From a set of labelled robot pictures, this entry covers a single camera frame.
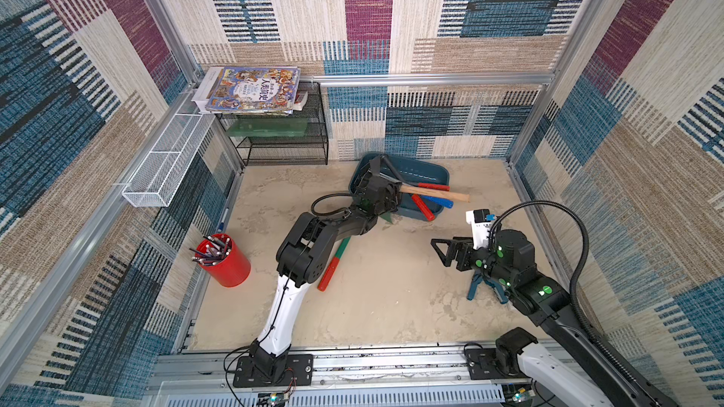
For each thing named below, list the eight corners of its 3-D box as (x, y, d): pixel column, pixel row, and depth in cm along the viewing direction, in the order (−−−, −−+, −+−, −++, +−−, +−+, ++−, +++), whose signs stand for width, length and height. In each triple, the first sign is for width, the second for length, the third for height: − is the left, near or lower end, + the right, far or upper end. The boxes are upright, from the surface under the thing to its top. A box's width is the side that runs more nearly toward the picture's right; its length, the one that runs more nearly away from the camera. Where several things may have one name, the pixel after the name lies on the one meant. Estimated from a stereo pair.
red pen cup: (214, 291, 90) (186, 266, 76) (224, 261, 96) (200, 233, 82) (247, 291, 90) (225, 266, 76) (255, 261, 96) (236, 233, 82)
